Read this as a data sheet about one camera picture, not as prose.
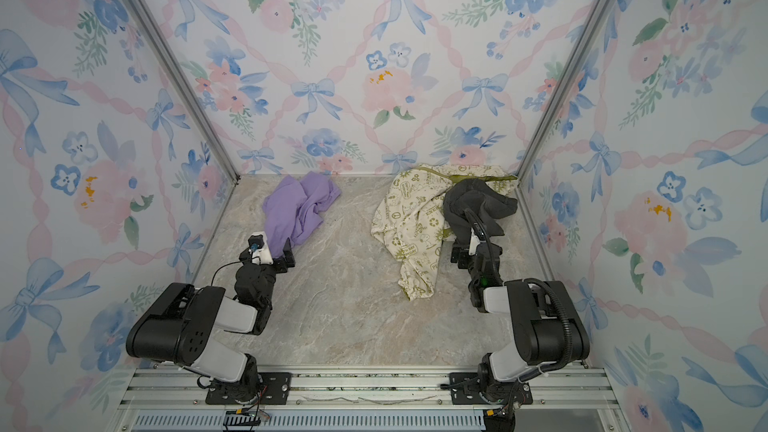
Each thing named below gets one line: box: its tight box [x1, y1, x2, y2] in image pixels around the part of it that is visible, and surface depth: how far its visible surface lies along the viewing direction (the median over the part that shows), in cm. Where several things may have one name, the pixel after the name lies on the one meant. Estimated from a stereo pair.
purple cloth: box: [263, 171, 342, 259], surface depth 106 cm
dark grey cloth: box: [443, 178, 519, 243], surface depth 99 cm
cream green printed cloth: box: [371, 163, 519, 301], surface depth 100 cm
